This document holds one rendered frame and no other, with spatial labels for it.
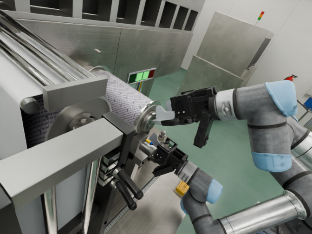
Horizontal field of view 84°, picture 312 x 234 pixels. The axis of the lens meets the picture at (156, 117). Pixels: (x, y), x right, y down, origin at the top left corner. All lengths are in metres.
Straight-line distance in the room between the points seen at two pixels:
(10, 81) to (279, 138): 0.48
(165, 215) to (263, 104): 0.58
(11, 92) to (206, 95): 0.38
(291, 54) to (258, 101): 4.54
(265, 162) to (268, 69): 4.56
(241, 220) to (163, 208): 0.30
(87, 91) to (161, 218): 0.63
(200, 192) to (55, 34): 0.69
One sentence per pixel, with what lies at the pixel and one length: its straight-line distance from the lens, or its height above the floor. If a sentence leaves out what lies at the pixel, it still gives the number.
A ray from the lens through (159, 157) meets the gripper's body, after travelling 0.68.
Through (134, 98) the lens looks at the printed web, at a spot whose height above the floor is 1.31.
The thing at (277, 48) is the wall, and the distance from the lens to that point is 4.93.
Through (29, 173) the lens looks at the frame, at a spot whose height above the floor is 1.44.
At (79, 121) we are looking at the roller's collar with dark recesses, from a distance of 0.36.
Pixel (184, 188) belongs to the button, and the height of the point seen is 0.92.
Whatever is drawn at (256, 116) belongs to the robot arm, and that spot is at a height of 1.45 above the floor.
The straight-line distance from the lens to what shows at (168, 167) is 0.69.
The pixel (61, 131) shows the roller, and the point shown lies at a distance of 0.37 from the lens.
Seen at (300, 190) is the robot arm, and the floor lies 1.22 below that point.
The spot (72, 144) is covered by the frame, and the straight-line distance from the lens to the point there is 0.21.
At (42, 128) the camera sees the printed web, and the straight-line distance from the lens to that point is 0.35.
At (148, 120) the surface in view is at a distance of 0.55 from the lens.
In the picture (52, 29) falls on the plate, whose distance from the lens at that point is 0.65.
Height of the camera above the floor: 1.59
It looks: 34 degrees down
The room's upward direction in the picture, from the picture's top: 21 degrees clockwise
